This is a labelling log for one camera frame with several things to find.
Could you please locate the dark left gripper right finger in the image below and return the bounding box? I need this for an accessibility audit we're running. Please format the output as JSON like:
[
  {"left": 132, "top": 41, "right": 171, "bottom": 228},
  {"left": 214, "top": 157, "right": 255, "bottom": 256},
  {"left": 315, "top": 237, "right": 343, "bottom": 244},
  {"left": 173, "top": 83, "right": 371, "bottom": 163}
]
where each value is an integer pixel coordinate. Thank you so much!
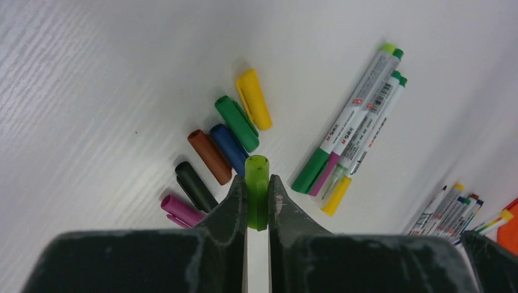
[{"left": 268, "top": 175, "right": 478, "bottom": 292}]

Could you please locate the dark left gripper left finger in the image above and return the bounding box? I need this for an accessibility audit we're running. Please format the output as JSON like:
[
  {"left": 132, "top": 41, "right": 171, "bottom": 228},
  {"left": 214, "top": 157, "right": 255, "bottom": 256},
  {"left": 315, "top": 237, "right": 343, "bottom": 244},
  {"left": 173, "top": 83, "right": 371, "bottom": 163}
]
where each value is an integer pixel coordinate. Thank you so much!
[{"left": 23, "top": 176, "right": 247, "bottom": 292}]

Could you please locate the purple pen cap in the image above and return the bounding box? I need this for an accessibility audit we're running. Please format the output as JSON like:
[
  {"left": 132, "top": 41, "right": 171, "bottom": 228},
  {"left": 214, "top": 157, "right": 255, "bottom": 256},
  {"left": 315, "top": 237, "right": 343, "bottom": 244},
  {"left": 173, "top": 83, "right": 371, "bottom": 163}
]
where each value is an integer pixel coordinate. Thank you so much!
[{"left": 161, "top": 195, "right": 205, "bottom": 228}]

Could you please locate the marker with yellow cap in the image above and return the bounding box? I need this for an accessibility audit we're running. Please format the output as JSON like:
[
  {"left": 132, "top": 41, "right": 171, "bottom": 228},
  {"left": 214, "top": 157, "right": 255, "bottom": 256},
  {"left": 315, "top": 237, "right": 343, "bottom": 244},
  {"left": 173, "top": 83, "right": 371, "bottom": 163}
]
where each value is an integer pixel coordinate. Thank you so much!
[{"left": 321, "top": 71, "right": 407, "bottom": 216}]

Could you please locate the black pen cap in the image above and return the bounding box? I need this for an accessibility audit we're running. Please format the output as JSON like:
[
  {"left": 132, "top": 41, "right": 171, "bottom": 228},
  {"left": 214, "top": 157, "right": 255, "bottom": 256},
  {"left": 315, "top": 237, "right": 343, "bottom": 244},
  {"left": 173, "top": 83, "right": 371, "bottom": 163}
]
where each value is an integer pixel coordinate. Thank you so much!
[{"left": 175, "top": 161, "right": 218, "bottom": 214}]

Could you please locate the brown pen cap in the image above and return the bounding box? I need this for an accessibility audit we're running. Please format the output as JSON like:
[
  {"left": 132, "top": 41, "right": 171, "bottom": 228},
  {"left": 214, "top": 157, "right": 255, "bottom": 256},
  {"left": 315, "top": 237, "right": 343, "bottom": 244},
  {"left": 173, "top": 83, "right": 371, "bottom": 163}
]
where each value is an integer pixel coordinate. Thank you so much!
[{"left": 188, "top": 129, "right": 232, "bottom": 186}]

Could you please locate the lime pen cap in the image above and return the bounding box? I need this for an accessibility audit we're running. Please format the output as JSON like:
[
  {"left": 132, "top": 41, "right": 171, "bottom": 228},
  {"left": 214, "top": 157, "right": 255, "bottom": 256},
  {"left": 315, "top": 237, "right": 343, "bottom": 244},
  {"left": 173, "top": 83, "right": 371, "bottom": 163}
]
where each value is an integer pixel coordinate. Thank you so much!
[{"left": 245, "top": 155, "right": 269, "bottom": 231}]

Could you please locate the blue pen cap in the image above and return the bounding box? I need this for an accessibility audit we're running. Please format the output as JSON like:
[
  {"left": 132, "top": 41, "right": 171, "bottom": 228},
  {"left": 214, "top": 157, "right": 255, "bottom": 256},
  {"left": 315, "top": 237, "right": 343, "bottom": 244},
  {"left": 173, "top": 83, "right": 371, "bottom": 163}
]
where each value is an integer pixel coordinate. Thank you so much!
[{"left": 210, "top": 124, "right": 249, "bottom": 176}]

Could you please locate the marker with dark green cap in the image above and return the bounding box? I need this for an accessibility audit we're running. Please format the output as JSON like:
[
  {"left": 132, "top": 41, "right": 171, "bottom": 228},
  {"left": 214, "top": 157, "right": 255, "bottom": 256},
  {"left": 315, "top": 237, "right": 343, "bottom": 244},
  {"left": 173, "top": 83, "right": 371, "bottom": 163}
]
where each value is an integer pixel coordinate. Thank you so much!
[{"left": 440, "top": 198, "right": 472, "bottom": 239}]

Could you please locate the yellow pen cap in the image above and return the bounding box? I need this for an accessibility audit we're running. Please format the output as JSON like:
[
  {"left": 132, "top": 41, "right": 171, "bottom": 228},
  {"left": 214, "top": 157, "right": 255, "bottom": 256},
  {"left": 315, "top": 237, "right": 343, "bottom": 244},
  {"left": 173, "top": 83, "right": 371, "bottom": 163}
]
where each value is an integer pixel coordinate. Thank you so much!
[{"left": 235, "top": 68, "right": 272, "bottom": 131}]

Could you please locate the marker with blue cap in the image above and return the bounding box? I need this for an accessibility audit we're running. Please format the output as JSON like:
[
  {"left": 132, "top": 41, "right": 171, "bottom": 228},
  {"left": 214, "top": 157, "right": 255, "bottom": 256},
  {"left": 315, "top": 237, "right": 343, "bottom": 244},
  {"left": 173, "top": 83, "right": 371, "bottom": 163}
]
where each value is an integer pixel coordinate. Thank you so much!
[{"left": 453, "top": 200, "right": 484, "bottom": 245}]

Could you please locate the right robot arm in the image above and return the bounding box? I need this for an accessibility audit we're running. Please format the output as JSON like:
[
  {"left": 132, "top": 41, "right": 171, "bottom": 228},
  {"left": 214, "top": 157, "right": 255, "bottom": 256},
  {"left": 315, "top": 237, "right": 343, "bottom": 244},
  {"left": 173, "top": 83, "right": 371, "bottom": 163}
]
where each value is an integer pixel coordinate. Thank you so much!
[{"left": 461, "top": 231, "right": 517, "bottom": 293}]

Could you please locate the marker with magenta cap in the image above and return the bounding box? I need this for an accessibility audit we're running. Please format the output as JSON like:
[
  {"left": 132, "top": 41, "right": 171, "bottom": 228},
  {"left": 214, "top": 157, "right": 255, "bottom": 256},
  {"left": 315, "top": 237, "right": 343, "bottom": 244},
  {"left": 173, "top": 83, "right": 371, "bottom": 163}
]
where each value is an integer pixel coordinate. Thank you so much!
[{"left": 308, "top": 44, "right": 404, "bottom": 197}]

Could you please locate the orange cloth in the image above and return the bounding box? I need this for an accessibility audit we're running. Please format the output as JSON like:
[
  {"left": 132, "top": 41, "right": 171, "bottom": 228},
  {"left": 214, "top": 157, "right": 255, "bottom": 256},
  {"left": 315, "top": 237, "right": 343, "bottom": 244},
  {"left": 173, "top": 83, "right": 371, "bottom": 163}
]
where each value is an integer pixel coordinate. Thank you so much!
[{"left": 497, "top": 198, "right": 517, "bottom": 256}]

